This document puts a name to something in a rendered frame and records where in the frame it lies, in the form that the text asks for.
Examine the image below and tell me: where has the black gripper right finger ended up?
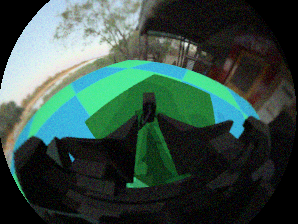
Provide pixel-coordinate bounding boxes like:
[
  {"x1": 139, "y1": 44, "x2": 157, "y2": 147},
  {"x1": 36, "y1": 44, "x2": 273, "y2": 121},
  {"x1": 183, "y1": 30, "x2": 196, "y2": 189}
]
[{"x1": 158, "y1": 113, "x2": 233, "y2": 176}]

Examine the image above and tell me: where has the black cable with plug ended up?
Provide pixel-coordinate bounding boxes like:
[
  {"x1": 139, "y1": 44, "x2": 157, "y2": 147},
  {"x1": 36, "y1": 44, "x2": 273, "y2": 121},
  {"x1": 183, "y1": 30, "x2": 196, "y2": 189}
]
[{"x1": 138, "y1": 92, "x2": 158, "y2": 131}]

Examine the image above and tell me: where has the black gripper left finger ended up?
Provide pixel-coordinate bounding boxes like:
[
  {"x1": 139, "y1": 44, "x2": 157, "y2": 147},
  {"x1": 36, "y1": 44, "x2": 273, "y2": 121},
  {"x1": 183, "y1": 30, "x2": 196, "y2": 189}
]
[{"x1": 60, "y1": 115, "x2": 138, "y2": 184}]

